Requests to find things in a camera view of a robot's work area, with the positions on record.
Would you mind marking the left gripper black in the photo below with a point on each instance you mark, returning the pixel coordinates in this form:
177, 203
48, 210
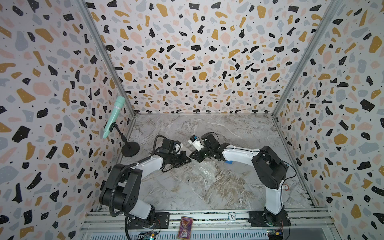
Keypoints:
177, 157

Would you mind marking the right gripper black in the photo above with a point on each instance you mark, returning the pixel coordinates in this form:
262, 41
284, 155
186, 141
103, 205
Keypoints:
198, 158

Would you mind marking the clear bubble wrap sheet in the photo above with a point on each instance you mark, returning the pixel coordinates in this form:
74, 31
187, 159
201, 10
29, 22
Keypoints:
201, 176

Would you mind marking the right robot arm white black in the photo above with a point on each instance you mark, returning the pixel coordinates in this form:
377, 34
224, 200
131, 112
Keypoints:
270, 169

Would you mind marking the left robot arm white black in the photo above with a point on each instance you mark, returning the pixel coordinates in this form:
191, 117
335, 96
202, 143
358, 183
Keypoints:
121, 190

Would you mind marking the black microphone stand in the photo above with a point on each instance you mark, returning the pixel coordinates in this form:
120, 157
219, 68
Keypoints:
129, 149

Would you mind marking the mint green microphone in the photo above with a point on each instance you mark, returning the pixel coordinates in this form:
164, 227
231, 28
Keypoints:
119, 104

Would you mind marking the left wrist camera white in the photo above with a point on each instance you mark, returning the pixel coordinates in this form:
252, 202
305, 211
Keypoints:
177, 147

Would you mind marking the purple card on rail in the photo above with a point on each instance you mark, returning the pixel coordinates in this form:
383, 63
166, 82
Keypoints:
185, 228

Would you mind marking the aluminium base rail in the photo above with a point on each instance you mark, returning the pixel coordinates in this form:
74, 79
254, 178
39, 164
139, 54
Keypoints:
306, 224

